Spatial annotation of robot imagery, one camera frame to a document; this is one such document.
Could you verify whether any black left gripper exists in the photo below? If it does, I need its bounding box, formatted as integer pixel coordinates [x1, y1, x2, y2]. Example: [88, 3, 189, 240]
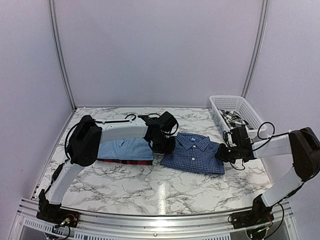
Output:
[150, 133, 176, 154]

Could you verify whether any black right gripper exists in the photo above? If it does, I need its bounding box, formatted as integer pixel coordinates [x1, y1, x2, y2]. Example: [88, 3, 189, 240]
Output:
[214, 143, 240, 164]

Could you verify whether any light blue shirt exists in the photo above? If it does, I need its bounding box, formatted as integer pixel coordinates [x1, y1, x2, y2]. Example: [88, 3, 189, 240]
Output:
[97, 138, 154, 161]

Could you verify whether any red black plaid shirt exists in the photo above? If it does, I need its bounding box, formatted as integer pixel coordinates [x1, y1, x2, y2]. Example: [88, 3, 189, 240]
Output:
[97, 158, 153, 166]

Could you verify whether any blue checkered long sleeve shirt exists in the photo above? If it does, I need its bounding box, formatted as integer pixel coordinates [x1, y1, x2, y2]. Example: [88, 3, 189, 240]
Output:
[160, 133, 225, 175]

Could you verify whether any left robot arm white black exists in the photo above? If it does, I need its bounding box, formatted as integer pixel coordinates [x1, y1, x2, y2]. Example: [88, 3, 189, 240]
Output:
[38, 111, 179, 223]

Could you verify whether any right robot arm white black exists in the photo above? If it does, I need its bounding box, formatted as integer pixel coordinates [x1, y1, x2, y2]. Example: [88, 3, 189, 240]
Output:
[215, 127, 320, 224]

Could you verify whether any black white plaid shirt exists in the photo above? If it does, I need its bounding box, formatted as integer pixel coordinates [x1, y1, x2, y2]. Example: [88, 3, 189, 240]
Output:
[218, 109, 252, 130]

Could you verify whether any white plastic mesh basket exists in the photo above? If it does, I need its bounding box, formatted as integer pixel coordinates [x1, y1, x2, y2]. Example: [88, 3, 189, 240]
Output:
[209, 95, 263, 139]

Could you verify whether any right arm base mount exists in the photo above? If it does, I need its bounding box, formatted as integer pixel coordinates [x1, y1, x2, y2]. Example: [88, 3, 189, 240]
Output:
[228, 210, 274, 229]

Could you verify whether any aluminium front frame rail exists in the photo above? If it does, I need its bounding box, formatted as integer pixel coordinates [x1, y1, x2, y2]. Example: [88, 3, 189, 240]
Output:
[8, 198, 301, 240]

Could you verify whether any right aluminium corner post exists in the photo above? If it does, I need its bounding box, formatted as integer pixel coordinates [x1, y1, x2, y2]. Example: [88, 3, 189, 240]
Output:
[241, 0, 270, 99]

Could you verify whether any aluminium corner post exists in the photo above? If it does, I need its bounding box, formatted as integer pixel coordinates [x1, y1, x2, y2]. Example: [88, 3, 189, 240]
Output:
[241, 0, 270, 99]
[47, 0, 77, 111]

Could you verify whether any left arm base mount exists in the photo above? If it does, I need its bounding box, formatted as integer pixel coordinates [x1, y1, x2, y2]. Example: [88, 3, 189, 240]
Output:
[36, 208, 80, 228]

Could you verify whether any left aluminium corner post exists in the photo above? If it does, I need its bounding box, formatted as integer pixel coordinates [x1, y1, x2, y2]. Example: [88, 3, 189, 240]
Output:
[47, 0, 77, 111]

